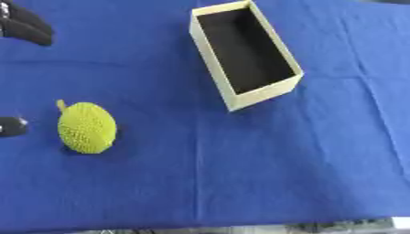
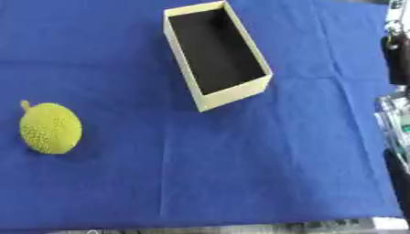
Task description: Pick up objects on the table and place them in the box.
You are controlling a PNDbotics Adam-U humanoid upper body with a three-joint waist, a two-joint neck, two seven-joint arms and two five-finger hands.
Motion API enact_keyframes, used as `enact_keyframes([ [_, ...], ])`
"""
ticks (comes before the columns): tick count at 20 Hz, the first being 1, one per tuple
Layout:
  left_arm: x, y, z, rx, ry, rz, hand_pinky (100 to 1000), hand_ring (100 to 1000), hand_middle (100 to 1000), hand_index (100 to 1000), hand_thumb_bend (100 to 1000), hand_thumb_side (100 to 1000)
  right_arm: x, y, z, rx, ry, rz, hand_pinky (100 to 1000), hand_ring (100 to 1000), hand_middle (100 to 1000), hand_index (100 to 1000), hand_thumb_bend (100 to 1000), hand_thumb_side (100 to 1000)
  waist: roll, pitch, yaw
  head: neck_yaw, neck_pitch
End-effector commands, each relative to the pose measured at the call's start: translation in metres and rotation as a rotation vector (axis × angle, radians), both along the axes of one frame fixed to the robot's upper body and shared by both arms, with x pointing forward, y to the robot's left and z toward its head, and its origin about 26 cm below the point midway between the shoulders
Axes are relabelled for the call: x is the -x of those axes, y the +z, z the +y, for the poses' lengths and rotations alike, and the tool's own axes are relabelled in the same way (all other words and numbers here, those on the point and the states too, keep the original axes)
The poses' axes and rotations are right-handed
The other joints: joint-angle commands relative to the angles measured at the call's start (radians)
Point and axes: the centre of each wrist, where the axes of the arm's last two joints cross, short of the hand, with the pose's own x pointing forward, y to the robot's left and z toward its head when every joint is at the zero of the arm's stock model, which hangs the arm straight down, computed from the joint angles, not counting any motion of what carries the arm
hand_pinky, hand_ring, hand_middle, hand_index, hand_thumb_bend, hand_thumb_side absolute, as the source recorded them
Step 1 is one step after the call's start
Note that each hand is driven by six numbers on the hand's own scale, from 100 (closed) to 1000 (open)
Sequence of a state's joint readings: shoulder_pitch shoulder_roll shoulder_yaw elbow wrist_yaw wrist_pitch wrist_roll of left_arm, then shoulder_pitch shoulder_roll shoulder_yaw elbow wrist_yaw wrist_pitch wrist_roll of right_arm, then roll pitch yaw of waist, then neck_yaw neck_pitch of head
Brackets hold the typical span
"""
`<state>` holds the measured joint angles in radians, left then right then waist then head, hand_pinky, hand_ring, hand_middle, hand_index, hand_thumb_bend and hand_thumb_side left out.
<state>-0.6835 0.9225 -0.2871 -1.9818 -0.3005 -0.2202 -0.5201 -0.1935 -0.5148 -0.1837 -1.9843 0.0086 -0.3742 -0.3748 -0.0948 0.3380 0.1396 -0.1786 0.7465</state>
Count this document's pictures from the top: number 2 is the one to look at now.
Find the tan cardboard box black inside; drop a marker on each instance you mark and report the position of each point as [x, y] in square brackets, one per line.
[219, 48]

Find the yellow-green spiky durian toy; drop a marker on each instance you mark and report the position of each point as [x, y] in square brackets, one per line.
[50, 128]

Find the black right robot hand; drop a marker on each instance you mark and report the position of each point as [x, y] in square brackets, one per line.
[399, 61]

